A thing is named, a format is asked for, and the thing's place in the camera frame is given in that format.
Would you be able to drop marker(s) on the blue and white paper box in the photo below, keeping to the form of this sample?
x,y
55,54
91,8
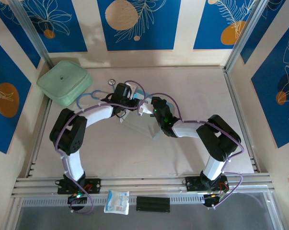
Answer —
x,y
139,124

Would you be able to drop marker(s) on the mint green zipper pouch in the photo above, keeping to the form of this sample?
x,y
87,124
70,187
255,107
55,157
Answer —
x,y
62,81

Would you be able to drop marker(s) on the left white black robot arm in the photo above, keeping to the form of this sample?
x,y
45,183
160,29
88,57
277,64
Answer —
x,y
98,115

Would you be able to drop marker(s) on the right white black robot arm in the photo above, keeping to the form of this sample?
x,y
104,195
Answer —
x,y
185,130

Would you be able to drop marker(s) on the left black controller board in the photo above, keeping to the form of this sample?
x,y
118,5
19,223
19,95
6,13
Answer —
x,y
76,203

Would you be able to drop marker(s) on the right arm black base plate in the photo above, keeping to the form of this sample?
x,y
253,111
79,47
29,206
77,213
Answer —
x,y
192,183

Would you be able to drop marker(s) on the blue stethoscope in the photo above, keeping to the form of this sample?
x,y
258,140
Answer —
x,y
111,82

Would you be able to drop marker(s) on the black ribbed block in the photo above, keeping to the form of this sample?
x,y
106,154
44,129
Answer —
x,y
153,204

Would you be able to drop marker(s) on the long aluminium mounting rail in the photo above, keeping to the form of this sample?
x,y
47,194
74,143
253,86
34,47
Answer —
x,y
144,185

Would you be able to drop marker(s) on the aluminium table side rail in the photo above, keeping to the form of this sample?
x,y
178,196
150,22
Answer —
x,y
44,119
233,95

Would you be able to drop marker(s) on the black controller board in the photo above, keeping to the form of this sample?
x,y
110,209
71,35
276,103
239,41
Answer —
x,y
76,203
210,202

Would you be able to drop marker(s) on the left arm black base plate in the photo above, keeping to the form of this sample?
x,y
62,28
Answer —
x,y
94,185

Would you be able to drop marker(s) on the aluminium frame post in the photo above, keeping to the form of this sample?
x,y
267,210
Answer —
x,y
29,31
247,31

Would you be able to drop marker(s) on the right black controller board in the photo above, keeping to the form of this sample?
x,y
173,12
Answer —
x,y
210,202

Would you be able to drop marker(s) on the white gauze packet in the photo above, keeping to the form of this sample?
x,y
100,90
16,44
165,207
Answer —
x,y
116,202

